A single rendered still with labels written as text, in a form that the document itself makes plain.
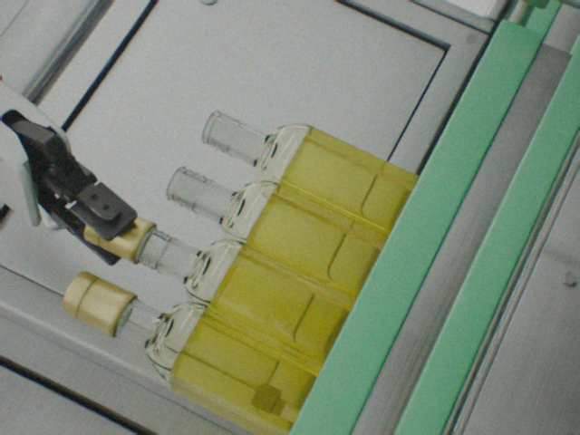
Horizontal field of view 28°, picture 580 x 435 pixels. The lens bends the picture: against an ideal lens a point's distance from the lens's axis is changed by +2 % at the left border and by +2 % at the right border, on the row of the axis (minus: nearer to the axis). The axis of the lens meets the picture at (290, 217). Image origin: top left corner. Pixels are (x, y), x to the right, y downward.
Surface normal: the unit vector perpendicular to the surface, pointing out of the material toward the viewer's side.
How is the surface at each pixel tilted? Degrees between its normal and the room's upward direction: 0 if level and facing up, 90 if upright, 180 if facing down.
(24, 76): 90
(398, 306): 90
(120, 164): 90
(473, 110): 90
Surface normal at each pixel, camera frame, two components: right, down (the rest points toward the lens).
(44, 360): 0.09, -0.45
